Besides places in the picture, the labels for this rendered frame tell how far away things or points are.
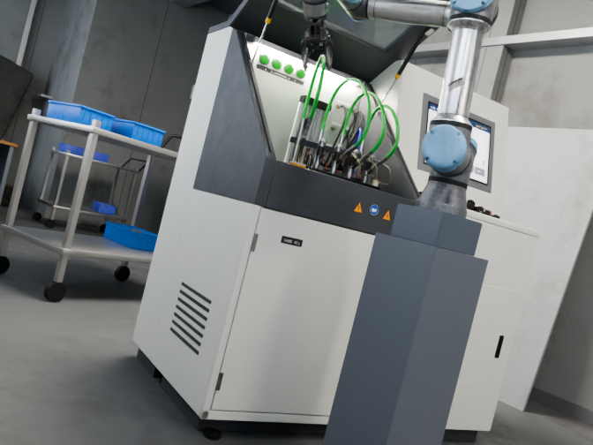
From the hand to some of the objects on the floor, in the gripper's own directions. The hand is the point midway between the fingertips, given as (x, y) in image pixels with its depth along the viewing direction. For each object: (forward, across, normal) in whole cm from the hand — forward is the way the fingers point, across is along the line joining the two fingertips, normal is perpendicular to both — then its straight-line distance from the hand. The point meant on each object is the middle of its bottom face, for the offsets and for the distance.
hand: (317, 67), depth 210 cm
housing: (+152, -23, -23) cm, 156 cm away
